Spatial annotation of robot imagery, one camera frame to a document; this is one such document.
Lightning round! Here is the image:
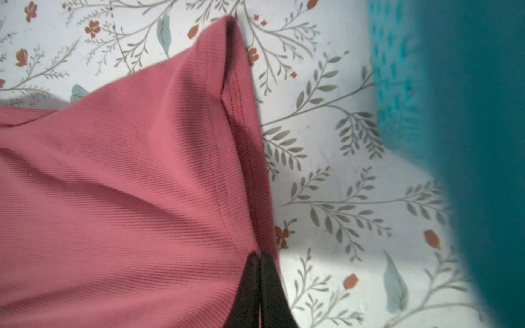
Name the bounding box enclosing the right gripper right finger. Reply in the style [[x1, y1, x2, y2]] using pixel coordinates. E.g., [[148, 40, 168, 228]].
[[261, 253, 298, 328]]

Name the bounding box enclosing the pink tank top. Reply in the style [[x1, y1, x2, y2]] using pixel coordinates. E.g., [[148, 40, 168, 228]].
[[1, 16, 278, 327]]

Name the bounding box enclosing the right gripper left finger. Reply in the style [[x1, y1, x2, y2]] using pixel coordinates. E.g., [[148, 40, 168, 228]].
[[224, 253, 261, 328]]

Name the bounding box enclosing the teal plastic basket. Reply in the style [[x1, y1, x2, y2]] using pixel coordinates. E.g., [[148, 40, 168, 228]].
[[368, 1, 524, 327]]

